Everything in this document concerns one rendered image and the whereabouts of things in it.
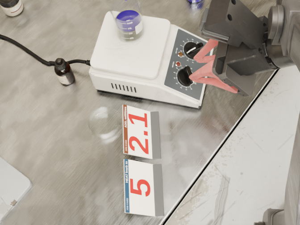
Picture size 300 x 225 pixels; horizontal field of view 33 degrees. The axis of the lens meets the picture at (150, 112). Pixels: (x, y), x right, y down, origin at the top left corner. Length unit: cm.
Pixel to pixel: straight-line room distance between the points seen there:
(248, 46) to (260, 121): 26
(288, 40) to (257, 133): 33
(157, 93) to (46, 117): 21
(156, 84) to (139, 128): 8
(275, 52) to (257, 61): 3
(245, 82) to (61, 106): 37
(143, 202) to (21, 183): 21
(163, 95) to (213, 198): 20
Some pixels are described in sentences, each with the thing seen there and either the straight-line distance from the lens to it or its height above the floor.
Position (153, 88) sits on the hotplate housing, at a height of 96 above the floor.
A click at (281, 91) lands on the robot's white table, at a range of 95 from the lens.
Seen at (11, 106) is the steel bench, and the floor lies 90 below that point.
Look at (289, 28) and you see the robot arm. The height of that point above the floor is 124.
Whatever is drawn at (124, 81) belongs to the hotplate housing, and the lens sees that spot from 88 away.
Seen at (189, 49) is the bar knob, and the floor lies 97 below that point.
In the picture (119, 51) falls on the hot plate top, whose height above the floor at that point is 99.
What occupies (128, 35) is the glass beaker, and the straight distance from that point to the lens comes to 86.
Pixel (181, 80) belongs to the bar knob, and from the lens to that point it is 88.
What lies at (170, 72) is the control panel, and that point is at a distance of 88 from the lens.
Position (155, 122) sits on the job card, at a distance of 90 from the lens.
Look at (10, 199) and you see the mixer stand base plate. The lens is 90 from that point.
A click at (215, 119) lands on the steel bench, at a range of 91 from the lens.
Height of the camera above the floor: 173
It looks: 65 degrees down
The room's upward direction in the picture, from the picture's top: 10 degrees counter-clockwise
